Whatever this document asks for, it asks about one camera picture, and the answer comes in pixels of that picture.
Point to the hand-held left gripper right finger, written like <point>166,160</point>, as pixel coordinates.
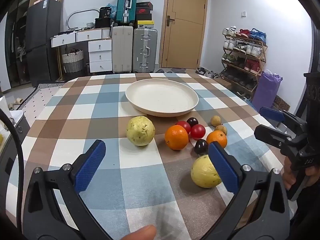
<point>222,167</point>

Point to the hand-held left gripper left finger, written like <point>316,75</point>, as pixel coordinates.
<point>91,163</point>

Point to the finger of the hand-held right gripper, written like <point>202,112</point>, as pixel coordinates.
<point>271,113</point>
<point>271,136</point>

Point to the yellow green guava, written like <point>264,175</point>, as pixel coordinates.
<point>202,173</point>

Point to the dark purple plum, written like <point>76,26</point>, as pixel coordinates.
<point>200,147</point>
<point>192,121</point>

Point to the small orange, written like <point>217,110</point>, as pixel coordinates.
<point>217,138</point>

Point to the brown longan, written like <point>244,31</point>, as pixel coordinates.
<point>215,120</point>
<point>221,129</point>

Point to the red tomato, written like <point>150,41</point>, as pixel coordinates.
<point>198,131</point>
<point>184,125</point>

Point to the large orange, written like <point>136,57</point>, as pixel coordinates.
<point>176,137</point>

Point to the pale yellow guava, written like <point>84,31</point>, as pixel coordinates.
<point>140,131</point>

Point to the cream round plate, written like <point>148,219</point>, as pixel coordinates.
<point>160,97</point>

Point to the person's right forearm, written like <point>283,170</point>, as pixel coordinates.
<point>307,215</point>

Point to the person's right hand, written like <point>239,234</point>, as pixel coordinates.
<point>287,175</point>

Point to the person's left hand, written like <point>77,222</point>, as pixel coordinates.
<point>141,233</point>

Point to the patterned brown box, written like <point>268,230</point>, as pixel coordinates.
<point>282,103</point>

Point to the purple paper bag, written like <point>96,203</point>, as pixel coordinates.
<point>266,90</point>

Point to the wooden shoe rack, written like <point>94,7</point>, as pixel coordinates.
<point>260,62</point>

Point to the shoe rack with shoes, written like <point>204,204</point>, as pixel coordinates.
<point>250,48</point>

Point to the scattered dark shoes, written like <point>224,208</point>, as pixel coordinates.
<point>207,73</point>

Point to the striped rug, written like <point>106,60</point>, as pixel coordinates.
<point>51,85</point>

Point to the pair of beige slippers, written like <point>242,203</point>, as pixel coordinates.
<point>16,102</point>

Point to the woven laundry basket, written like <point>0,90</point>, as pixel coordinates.
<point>72,61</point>

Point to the white drawer cabinet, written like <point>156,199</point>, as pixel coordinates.
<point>100,56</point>

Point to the beige suitcase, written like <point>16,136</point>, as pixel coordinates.
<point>122,50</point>

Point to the wooden door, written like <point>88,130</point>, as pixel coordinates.
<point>185,30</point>

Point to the silver suitcase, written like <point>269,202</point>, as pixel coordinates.
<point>145,51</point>

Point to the white desk with drawers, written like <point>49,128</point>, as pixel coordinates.
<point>85,35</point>

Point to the dark grey refrigerator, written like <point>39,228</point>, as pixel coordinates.
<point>42,42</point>

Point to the black storage box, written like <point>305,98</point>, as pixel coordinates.
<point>102,23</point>

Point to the dark glass wardrobe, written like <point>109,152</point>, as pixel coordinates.
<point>16,35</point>

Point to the black bag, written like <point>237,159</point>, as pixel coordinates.
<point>105,12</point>

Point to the blue plastic bag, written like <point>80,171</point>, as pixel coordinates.
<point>113,10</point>

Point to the plain black shoe box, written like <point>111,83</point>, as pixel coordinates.
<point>143,17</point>

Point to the teal suitcase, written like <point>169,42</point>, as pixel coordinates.
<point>126,6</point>

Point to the red and black shoe box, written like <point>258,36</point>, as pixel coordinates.
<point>143,11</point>

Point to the oval metal frame mirror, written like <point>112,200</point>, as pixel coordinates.
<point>71,16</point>

